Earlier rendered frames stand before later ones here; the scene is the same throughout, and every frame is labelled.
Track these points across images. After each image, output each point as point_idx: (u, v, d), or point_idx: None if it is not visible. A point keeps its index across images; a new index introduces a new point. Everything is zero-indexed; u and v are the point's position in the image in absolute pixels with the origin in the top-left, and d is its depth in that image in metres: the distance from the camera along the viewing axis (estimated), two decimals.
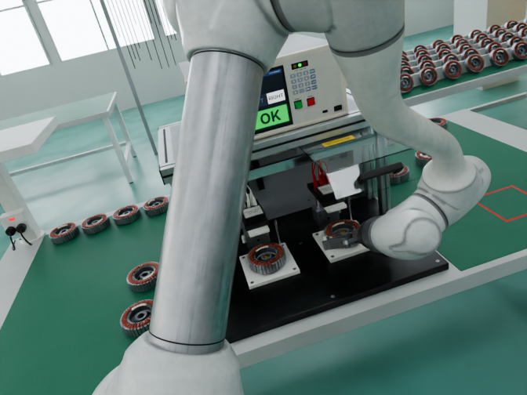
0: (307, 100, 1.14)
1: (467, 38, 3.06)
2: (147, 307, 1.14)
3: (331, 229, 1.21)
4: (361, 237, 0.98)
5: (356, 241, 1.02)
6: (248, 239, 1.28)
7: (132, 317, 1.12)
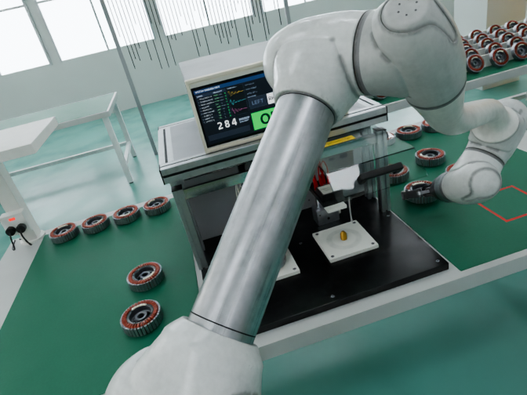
0: None
1: (467, 38, 3.06)
2: (147, 307, 1.14)
3: (411, 187, 1.38)
4: (434, 189, 1.17)
5: (428, 193, 1.21)
6: None
7: (132, 317, 1.12)
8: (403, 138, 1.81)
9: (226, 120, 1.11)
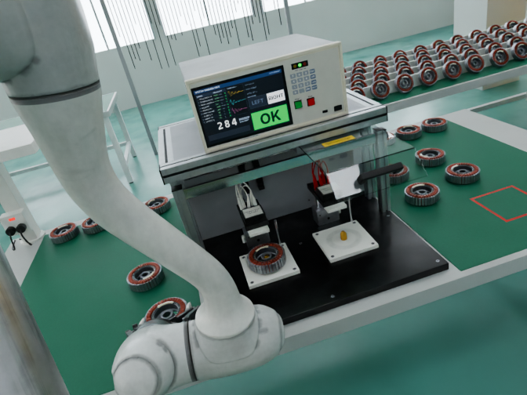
0: (307, 100, 1.14)
1: (467, 38, 3.06)
2: (173, 306, 1.04)
3: (411, 189, 1.38)
4: None
5: None
6: (248, 239, 1.28)
7: (158, 315, 1.04)
8: (403, 138, 1.81)
9: (226, 120, 1.11)
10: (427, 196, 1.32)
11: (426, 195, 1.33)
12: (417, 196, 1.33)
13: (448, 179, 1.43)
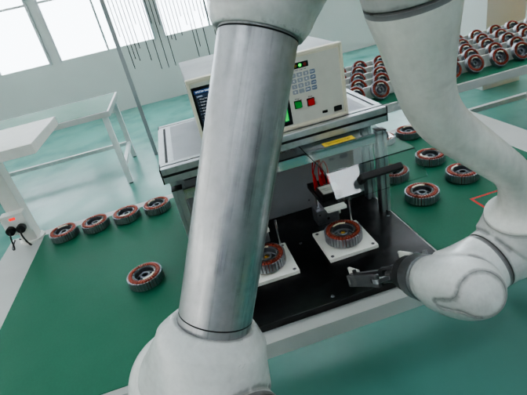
0: (307, 100, 1.14)
1: (467, 38, 3.06)
2: (345, 226, 1.23)
3: (411, 189, 1.38)
4: (396, 278, 0.80)
5: (389, 280, 0.84)
6: None
7: (333, 233, 1.23)
8: (403, 138, 1.81)
9: None
10: (427, 196, 1.32)
11: (426, 195, 1.33)
12: (417, 196, 1.33)
13: (448, 179, 1.43)
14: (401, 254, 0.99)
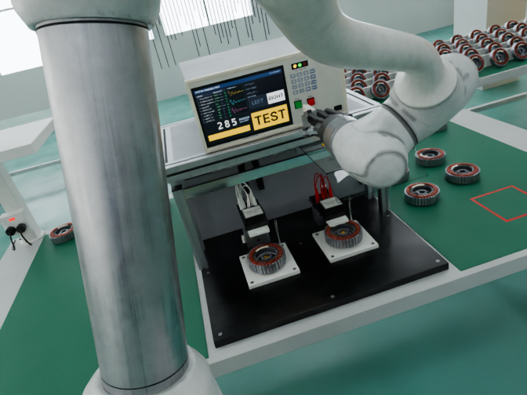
0: (307, 100, 1.14)
1: (467, 38, 3.06)
2: (345, 226, 1.23)
3: (411, 189, 1.38)
4: (322, 136, 0.88)
5: (316, 135, 0.92)
6: (248, 239, 1.28)
7: (333, 233, 1.23)
8: None
9: (226, 120, 1.11)
10: (427, 196, 1.32)
11: (426, 195, 1.33)
12: (417, 196, 1.33)
13: (448, 179, 1.43)
14: (307, 108, 1.06)
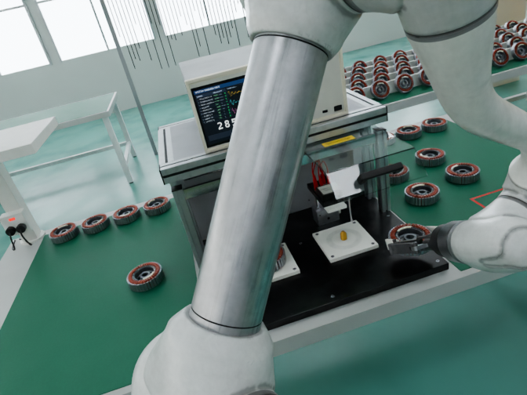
0: None
1: None
2: (411, 230, 1.10)
3: (411, 189, 1.38)
4: (436, 244, 0.88)
5: (427, 248, 0.92)
6: None
7: None
8: (403, 138, 1.81)
9: (226, 120, 1.11)
10: (427, 196, 1.32)
11: (426, 195, 1.33)
12: (417, 196, 1.33)
13: (448, 179, 1.43)
14: (429, 229, 1.08)
